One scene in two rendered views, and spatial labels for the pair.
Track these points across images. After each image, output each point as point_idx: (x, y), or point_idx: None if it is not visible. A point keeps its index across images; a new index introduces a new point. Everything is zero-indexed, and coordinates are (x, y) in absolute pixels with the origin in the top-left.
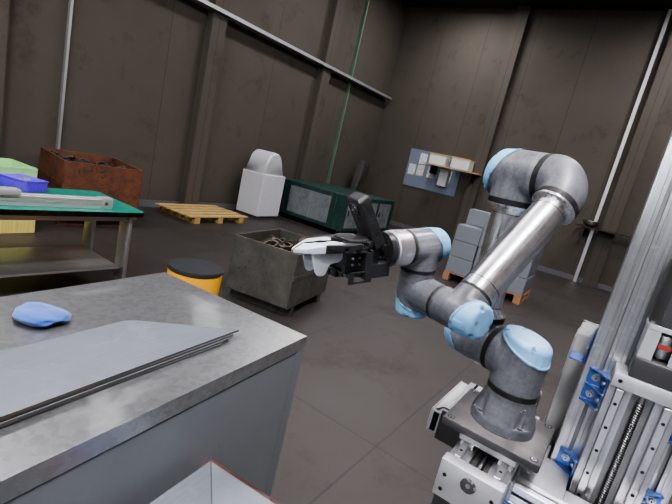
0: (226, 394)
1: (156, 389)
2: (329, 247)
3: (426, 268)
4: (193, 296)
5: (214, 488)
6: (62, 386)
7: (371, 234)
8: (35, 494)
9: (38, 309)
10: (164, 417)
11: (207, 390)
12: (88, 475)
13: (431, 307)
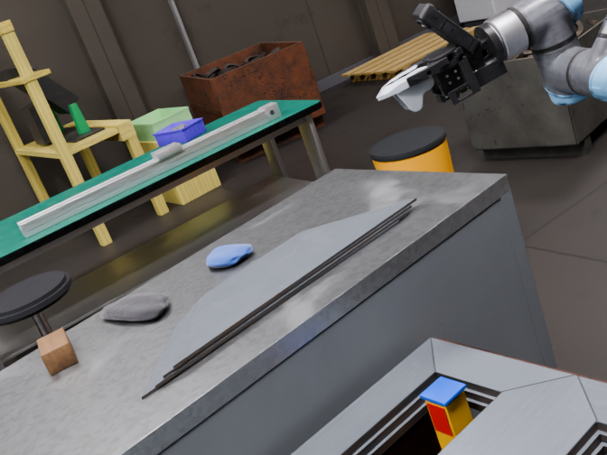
0: (418, 267)
1: (339, 281)
2: (409, 78)
3: (555, 40)
4: (368, 182)
5: (436, 357)
6: (257, 301)
7: (455, 41)
8: (267, 380)
9: (223, 251)
10: (354, 302)
11: (390, 268)
12: (305, 363)
13: (572, 84)
